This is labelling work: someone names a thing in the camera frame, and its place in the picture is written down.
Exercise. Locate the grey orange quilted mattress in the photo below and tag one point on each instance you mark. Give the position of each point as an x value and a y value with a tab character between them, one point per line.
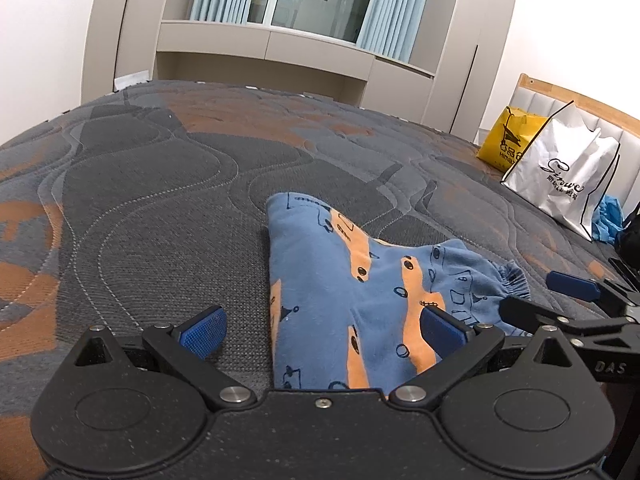
150	185

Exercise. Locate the tall beige wardrobe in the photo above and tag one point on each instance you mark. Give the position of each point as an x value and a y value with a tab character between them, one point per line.
125	20
465	45

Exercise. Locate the blue cloth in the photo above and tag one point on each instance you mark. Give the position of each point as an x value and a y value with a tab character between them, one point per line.
607	217

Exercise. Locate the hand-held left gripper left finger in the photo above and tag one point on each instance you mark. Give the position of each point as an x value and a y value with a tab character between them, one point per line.
205	331

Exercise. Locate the flat white object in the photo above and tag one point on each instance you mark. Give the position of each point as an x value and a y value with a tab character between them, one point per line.
131	81

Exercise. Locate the wood and grey padded headboard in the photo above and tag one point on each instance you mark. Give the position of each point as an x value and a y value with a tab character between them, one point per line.
545	100

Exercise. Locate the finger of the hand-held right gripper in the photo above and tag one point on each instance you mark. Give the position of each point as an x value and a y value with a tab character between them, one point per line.
572	284
530	311

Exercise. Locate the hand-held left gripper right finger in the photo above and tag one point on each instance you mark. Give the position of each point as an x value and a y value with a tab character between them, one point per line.
441	331

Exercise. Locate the yellow shopping bag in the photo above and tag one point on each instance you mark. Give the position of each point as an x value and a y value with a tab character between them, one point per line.
505	140

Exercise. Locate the beige window cabinet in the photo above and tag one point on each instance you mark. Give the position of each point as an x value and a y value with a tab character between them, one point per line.
260	65

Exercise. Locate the white shopping bag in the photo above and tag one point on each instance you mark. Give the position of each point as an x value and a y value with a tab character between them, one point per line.
555	175

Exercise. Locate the black object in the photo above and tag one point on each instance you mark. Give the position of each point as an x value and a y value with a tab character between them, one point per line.
631	232

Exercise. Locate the blue orange print pants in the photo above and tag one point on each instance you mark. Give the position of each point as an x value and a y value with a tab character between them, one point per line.
320	270

